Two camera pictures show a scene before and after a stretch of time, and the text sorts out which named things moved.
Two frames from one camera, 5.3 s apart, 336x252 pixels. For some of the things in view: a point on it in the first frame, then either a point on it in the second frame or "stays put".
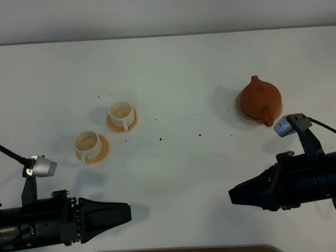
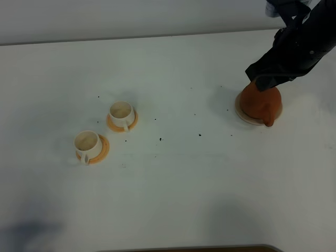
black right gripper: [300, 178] to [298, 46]
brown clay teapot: [261, 100] stays put
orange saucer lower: [102, 155] stays put
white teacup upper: [122, 114] stays put
